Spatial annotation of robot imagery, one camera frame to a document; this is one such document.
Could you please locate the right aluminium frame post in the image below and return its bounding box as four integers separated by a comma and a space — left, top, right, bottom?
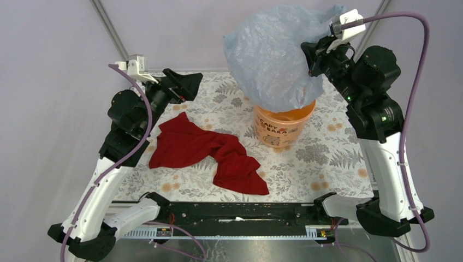
354, 0, 391, 61

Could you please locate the light blue plastic trash bag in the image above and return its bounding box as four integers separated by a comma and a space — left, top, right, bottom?
223, 4, 346, 112

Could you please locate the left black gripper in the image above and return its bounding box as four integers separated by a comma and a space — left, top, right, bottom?
139, 68, 203, 135

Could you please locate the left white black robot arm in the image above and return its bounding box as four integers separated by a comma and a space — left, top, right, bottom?
48, 64, 203, 261

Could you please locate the red cloth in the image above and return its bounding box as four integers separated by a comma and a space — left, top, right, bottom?
149, 112, 269, 195

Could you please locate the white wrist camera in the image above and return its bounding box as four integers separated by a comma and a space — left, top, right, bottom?
115, 54, 159, 84
326, 9, 366, 53

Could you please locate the orange plastic trash bin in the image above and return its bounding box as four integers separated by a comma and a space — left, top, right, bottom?
253, 101, 316, 148

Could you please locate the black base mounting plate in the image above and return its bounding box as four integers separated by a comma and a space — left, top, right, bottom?
155, 202, 340, 236

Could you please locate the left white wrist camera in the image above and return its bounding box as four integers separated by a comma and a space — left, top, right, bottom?
115, 54, 159, 84

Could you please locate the silver slotted cable duct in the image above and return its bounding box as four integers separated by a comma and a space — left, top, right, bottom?
122, 226, 334, 241

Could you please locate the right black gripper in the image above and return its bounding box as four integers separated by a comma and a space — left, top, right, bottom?
301, 33, 363, 105

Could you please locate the aluminium frame post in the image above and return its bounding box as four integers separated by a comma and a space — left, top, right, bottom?
354, 0, 391, 61
90, 0, 129, 61

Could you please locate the floral patterned table mat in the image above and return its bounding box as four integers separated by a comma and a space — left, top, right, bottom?
115, 72, 373, 203

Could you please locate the left aluminium frame post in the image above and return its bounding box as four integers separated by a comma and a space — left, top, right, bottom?
90, 0, 129, 61

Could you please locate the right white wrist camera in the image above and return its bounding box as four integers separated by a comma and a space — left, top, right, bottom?
326, 9, 366, 53

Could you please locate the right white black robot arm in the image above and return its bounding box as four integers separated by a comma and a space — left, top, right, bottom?
301, 36, 435, 237

